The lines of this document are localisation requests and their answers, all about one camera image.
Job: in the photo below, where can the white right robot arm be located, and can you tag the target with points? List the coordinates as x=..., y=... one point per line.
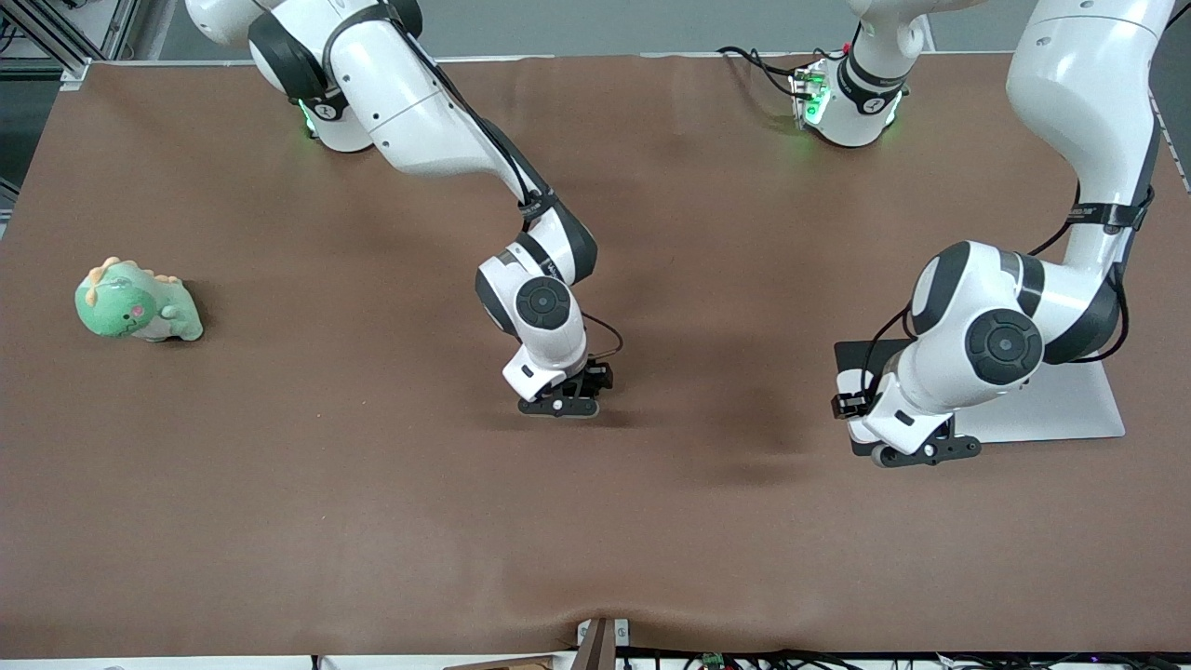
x=419, y=121

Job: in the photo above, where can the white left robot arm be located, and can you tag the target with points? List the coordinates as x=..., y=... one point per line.
x=1079, y=93

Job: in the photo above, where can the dark grey mouse pad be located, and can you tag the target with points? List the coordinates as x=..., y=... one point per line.
x=861, y=354

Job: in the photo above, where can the brown table cover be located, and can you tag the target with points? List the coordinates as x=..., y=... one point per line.
x=595, y=558

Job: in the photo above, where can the silver closed laptop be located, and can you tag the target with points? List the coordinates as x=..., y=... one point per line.
x=1070, y=409

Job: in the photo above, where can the green dinosaur plush toy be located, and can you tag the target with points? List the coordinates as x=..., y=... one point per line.
x=121, y=312

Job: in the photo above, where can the brown camera post with brackets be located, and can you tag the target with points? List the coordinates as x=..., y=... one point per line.
x=600, y=647

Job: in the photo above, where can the aluminium frame profile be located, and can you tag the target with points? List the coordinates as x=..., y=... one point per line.
x=74, y=73

